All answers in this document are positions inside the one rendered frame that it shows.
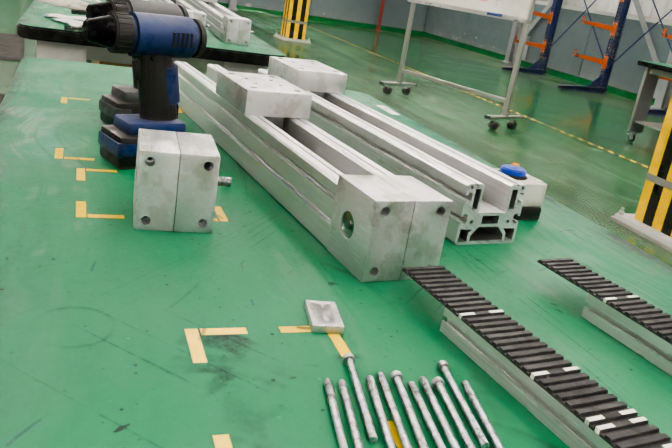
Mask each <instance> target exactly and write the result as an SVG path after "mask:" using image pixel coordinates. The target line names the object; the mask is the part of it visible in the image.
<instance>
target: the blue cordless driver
mask: <svg viewBox="0 0 672 448"><path fill-rule="evenodd" d="M64 30H65V31H71V32H82V35H83V38H84V39H85V40H86V41H88V42H91V43H94V44H97V45H100V46H104V47H106V48H107V49H108V51H109V52H110V53H120V54H127V53H128V54H129V55H134V56H137V59H133V60H132V72H133V79H134V80H136V81H138V96H139V114H116V115H114V118H113V124H114V125H104V126H102V128H101V130H100V131H99V135H98V143H99V144H100V155H101V156H102V157H103V158H104V159H106V160H107V161H108V162H110V163H111V164H112V165H114V166H115V167H116V168H118V169H136V156H137V142H138V129H139V128H141V129H153V130H164V131H175V132H185V130H186V125H185V123H184V122H182V121H180V120H179V119H177V106H176V105H177V104H178V103H179V102H180V93H179V75H178V65H176V63H173V58H198V57H200V56H201V55H202V53H203V52H204V50H205V48H206V44H207V32H206V28H205V26H204V25H203V23H202V22H201V21H200V20H199V19H192V18H190V17H184V16H174V15H164V14H154V13H143V12H133V11H130V12H128V13H127V12H122V11H110V12H108V13H107V15H106V16H100V17H95V18H89V19H85V20H84V22H83V24H82V27H78V26H64Z"/></svg>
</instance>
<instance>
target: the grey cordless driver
mask: <svg viewBox="0 0 672 448"><path fill-rule="evenodd" d="M110 11H122V12H127V13H128V12H130V11H133V12H143V13H154V14H164V15H174V16H184V17H189V13H188V11H187V10H186V8H185V7H184V6H183V5H177V4H174V3H165V2H156V1H147V0H106V2H99V3H93V4H88V6H87V7H86V11H84V10H74V9H72V10H71V13H72V14H78V15H86V19H89V18H95V17H100V16H106V15H107V13H108V12H110ZM111 93H112V94H104V95H102V97H101V99H99V110H100V111H101V112H100V119H101V121H103V122H104V123H106V124H108V125H114V124H113V118H114V115H116V114H139V96H138V81H136V80H134V79H133V85H113V86H112V90H111Z"/></svg>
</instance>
